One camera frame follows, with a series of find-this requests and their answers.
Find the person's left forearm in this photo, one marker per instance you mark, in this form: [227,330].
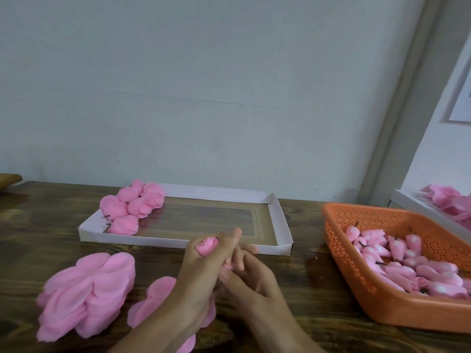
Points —
[158,333]

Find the person's right hand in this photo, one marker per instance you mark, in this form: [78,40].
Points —
[254,290]

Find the person's left hand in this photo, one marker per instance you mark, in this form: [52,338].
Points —
[200,279]

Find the pink rose buds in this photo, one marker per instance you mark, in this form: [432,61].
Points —
[397,261]

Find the pile of pink petals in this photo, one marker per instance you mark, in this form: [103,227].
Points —
[447,199]

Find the grey door frame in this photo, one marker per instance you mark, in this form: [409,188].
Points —
[410,95]

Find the white paper notice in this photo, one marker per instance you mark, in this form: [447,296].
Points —
[462,103]

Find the white shallow tray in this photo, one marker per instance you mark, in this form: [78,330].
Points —
[213,218]

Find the stack of pink petals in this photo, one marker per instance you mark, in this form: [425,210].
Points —
[87,294]
[151,305]

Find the pink petal flower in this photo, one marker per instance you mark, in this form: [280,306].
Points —
[154,193]

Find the group of finished pink roses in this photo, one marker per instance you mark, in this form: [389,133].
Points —
[112,207]

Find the orange plastic basket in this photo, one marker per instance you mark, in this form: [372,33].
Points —
[383,309]

